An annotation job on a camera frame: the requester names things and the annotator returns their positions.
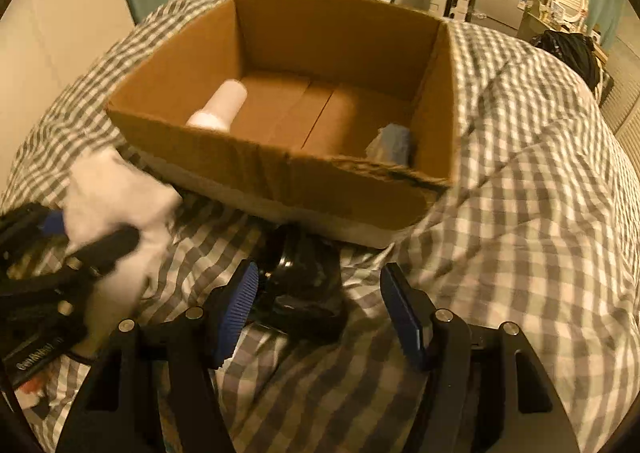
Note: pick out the black jacket on chair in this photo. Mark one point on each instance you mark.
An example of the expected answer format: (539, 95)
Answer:
(575, 50)

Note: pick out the grey white checkered duvet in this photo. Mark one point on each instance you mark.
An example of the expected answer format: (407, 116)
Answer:
(542, 229)

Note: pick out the white louvered wardrobe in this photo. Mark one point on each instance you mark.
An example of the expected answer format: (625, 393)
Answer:
(620, 109)

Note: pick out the white suitcase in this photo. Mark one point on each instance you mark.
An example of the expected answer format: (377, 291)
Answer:
(450, 9)

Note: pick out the hand in orange glove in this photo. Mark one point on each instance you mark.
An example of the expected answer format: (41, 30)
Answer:
(36, 383)

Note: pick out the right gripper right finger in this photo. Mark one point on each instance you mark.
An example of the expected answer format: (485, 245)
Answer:
(486, 389)

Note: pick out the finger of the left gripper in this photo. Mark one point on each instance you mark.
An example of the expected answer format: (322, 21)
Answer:
(53, 223)
(99, 258)

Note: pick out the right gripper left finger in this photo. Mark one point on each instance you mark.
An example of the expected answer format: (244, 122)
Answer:
(117, 409)

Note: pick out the silver mini fridge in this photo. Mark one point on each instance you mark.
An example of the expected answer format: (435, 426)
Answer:
(504, 16)

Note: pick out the brown cardboard box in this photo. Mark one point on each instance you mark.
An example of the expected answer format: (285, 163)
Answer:
(322, 76)

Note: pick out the black round object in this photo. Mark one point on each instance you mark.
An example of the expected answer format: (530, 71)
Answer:
(300, 290)

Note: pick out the white hair dryer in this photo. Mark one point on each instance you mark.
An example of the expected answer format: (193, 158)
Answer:
(220, 110)

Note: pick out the blue tissue pack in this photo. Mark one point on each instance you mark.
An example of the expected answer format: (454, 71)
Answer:
(392, 145)

